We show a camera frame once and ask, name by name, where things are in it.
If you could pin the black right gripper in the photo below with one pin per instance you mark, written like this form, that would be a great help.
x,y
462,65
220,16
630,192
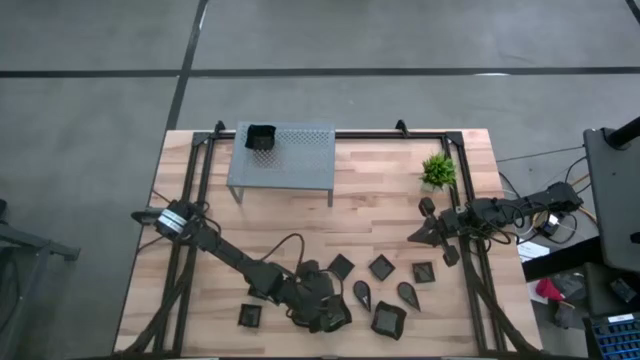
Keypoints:
x,y
446,227

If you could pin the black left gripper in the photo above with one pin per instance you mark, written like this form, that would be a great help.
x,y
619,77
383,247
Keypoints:
x,y
307,292

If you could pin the black large wavy square plate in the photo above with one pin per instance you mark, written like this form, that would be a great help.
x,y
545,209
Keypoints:
x,y
347,316
388,320

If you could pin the black teardrop mini plate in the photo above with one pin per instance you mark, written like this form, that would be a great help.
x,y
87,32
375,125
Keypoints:
x,y
408,296
362,295

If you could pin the black small square mini plate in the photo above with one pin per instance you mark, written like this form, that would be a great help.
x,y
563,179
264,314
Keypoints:
x,y
423,272
341,266
381,267
249,315

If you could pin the black deep square mini bowl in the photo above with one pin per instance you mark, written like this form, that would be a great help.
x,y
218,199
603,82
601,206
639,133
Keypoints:
x,y
260,137

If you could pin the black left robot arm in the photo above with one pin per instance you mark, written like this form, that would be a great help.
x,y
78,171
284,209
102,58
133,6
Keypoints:
x,y
225,252

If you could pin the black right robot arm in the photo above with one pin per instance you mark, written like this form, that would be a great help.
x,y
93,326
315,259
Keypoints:
x,y
500,212

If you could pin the green plant in white pot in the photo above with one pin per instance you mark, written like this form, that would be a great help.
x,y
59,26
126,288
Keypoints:
x,y
438,172

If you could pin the white paper sheet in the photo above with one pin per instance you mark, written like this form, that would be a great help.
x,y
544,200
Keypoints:
x,y
532,250

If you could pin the red cloth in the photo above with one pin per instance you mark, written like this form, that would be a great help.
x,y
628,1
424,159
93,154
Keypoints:
x,y
549,290

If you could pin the grey perforated metal shelf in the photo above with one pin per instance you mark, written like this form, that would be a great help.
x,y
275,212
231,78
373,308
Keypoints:
x,y
300,165

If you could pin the blue parts organizer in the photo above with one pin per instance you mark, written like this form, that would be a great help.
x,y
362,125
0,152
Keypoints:
x,y
620,340

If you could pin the grey metal stand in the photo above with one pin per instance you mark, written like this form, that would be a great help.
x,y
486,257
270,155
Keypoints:
x,y
30,240

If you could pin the black aluminium table frame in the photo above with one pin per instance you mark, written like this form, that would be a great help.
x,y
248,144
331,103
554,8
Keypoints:
x,y
390,135

